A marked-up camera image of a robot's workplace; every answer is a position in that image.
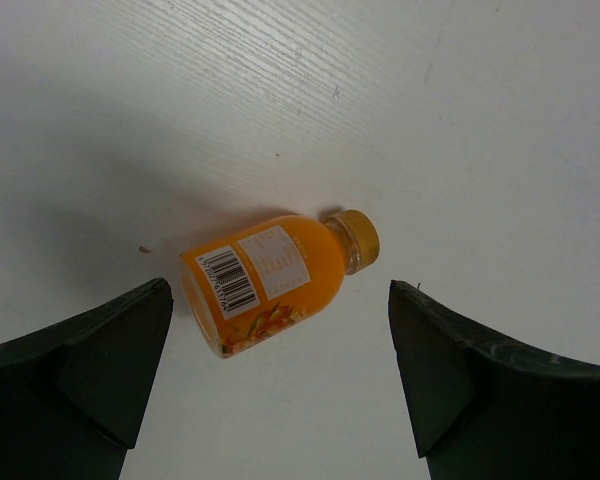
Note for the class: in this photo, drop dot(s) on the orange juice bottle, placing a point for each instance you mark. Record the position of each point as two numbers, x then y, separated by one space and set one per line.
254 284

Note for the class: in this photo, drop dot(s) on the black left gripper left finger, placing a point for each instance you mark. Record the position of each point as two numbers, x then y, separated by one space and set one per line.
73 395

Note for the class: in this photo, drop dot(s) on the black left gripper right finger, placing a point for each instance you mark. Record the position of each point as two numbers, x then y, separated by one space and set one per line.
483 405

